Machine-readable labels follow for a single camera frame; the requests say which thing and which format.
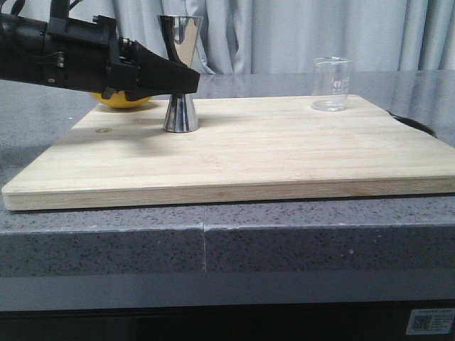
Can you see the steel double jigger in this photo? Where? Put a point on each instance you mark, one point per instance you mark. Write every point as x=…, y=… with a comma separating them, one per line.
x=180, y=35

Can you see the yellow lemon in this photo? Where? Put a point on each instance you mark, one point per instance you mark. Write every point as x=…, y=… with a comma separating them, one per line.
x=119, y=101

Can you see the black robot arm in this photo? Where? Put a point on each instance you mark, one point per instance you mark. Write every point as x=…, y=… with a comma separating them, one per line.
x=22, y=40

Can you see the small glass beaker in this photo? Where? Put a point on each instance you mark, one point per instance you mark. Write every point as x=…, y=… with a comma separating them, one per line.
x=331, y=83

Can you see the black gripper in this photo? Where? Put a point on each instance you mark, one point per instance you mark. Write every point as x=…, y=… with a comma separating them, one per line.
x=85, y=56

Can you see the white QR label sticker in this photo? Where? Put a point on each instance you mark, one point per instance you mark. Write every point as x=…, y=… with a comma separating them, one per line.
x=433, y=321

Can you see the wooden cutting board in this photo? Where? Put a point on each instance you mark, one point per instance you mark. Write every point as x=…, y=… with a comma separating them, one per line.
x=261, y=148

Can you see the grey curtain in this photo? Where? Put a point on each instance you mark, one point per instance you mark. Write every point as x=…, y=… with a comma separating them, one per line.
x=266, y=37

